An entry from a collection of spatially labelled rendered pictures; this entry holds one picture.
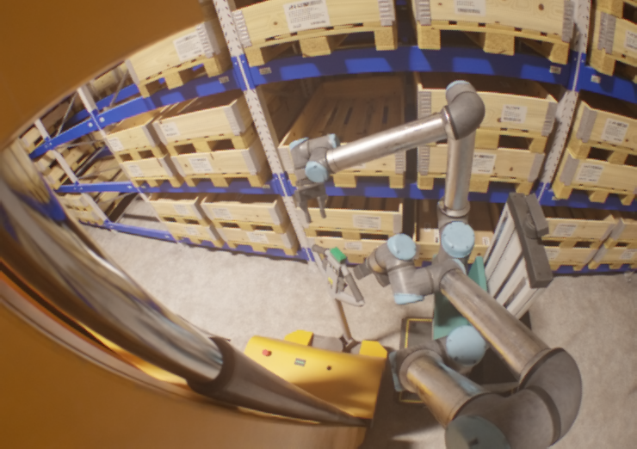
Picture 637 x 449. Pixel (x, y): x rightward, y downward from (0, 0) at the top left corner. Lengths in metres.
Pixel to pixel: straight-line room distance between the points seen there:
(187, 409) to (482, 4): 1.46
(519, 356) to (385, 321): 2.09
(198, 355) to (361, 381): 1.39
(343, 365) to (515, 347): 1.12
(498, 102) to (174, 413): 1.59
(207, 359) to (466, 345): 0.90
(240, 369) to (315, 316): 2.47
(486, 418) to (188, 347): 0.39
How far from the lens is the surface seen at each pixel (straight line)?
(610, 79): 1.94
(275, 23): 1.50
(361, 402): 1.51
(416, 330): 2.21
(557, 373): 0.51
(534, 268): 0.82
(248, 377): 0.21
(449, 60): 1.50
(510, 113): 1.62
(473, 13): 1.41
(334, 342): 2.07
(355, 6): 1.38
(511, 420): 0.44
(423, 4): 1.37
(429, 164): 1.72
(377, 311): 2.61
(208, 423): 0.18
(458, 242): 1.20
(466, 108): 0.88
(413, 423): 2.41
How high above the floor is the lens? 2.39
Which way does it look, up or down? 44 degrees down
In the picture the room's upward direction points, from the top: 16 degrees counter-clockwise
